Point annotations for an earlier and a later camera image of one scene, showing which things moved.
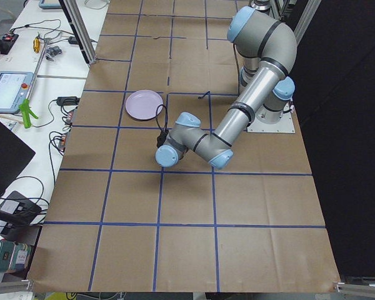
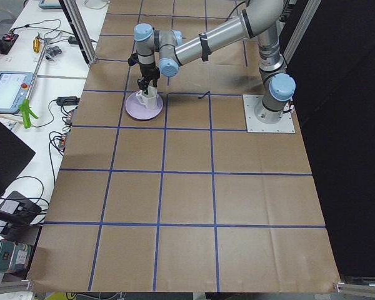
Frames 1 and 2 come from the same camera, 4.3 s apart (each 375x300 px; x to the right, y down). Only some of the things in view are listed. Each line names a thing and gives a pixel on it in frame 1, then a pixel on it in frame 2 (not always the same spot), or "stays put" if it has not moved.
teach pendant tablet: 7,91 stays put
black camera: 162,137 → 134,59
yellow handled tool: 36,44 stays put
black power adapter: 67,100 stays put
